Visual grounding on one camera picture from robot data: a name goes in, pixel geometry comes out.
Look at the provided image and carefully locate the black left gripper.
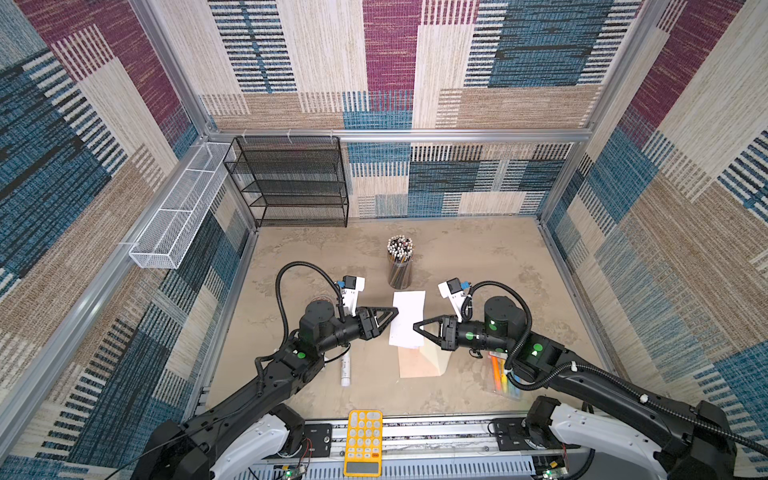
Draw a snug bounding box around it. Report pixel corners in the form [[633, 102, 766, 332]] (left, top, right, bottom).
[[315, 306, 396, 357]]

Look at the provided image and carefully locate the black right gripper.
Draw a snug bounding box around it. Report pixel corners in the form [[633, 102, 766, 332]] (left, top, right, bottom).
[[413, 314, 511, 354]]

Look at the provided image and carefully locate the white paper letter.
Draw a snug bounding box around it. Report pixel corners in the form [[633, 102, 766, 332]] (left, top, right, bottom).
[[389, 291, 426, 349]]

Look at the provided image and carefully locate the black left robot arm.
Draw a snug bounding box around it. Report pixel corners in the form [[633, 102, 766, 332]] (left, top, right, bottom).
[[128, 272, 398, 479]]

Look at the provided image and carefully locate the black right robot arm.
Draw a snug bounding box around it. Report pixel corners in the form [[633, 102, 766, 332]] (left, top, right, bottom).
[[413, 279, 767, 479]]

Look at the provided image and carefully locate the white glue stick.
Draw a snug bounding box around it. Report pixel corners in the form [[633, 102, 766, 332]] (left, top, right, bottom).
[[340, 351, 351, 387]]

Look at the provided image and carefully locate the pack of coloured highlighters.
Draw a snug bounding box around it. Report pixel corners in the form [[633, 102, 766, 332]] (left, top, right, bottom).
[[488, 352, 522, 400]]

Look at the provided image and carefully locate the metal cup of pencils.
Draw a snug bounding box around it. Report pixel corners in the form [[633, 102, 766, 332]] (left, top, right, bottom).
[[387, 235, 413, 290]]

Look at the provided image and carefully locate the yellow calculator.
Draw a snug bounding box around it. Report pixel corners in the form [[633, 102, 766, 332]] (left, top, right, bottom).
[[343, 410, 383, 478]]

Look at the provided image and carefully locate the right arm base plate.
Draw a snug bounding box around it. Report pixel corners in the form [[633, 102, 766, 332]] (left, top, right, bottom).
[[487, 417, 581, 451]]

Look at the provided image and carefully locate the aluminium front rail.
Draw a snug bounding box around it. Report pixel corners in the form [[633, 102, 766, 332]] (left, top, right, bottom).
[[155, 407, 655, 463]]

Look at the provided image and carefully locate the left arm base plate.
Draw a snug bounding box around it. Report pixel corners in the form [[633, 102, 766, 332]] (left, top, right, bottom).
[[298, 423, 333, 459]]

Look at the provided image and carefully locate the black wire shelf rack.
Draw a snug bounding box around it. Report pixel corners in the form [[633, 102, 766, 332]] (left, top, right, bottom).
[[224, 135, 349, 228]]

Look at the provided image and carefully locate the white wire mesh basket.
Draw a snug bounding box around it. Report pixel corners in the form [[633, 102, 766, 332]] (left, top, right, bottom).
[[129, 142, 229, 270]]

